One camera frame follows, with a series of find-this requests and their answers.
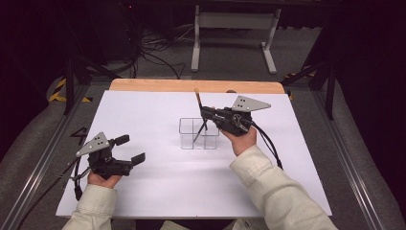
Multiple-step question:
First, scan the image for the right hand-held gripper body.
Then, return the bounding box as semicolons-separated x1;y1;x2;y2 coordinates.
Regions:
209;95;272;137

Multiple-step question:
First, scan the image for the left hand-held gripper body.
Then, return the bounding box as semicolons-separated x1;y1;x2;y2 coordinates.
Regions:
76;131;133;181

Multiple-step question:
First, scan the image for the clear plastic organizer box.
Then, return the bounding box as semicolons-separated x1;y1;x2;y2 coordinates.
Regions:
178;117;220;150

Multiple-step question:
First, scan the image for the person's left hand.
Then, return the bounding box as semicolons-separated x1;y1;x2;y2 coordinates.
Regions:
86;171;123;190

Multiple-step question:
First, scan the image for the person's right hand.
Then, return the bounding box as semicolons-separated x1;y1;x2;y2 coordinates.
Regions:
220;126;258;157

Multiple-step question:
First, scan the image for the white table sheet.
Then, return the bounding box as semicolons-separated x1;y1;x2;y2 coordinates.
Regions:
56;90;333;220

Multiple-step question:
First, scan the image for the wooden table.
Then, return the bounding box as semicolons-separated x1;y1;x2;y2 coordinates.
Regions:
108;78;286;95

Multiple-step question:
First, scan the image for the white metal stand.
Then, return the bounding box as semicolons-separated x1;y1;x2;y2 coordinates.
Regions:
191;4;282;75

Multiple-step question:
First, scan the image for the left hand-held gripper cable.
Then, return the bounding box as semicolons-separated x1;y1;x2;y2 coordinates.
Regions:
15;156;90;230

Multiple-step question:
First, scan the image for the hand-held gripper cable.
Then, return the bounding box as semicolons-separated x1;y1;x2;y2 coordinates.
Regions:
15;156;90;230
250;120;284;171

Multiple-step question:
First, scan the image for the right hand-held gripper cable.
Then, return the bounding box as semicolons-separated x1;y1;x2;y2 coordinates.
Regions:
250;120;284;171

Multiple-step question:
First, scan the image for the aluminium floor rail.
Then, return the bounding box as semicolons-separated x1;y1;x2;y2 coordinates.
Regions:
310;90;384;230
0;84;92;230

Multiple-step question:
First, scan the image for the tangle of black floor cables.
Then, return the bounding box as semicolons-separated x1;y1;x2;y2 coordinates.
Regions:
127;25;199;80

